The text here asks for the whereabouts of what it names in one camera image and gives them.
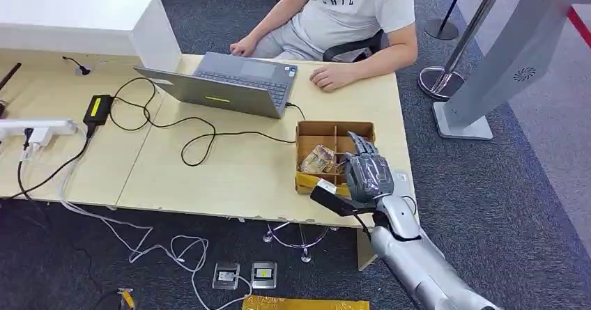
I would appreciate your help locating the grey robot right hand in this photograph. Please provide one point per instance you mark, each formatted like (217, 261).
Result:
(369, 174)

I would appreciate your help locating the person's left hand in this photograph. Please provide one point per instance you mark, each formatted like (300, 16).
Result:
(332, 77)

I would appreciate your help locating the person's right hand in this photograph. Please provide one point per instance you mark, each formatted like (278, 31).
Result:
(243, 47)

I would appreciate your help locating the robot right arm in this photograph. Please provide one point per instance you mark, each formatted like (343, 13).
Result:
(415, 262)

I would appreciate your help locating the white card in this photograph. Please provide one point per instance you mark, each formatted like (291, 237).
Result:
(402, 183)

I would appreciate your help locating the stack of printed cards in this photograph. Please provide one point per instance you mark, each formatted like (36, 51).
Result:
(318, 160)

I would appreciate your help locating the grey laptop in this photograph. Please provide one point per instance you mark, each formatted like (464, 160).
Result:
(221, 95)

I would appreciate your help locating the wooden card box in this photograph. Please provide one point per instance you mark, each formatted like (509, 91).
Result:
(307, 135)

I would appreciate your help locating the person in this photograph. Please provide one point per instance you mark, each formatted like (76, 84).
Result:
(351, 12)

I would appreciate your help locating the wooden desk leg panel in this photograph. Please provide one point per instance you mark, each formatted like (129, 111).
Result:
(364, 252)

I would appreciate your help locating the metal star base with casters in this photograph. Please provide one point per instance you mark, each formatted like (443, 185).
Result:
(305, 254)

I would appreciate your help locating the floor socket box yellow label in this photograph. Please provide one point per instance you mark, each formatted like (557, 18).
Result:
(263, 275)

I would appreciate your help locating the black power adapter yellow label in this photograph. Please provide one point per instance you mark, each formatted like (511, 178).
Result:
(98, 109)

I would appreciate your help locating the silver floor socket box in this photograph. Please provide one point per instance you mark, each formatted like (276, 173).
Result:
(226, 276)

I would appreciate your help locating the grey kiosk stand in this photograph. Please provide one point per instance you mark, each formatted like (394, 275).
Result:
(508, 58)

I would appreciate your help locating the white raised counter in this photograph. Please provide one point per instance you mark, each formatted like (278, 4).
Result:
(69, 17)

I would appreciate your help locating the white power strip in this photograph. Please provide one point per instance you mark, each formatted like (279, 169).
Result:
(37, 125)

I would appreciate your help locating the white charger plug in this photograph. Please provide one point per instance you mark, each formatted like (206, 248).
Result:
(41, 137)

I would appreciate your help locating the black stick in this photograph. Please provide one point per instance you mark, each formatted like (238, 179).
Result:
(11, 75)

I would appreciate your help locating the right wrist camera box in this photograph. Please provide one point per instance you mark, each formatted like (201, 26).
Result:
(330, 197)

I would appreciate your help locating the chrome stanchion post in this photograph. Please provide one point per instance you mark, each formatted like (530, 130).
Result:
(441, 84)

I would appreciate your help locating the black stanchion post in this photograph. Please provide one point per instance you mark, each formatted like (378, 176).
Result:
(441, 30)

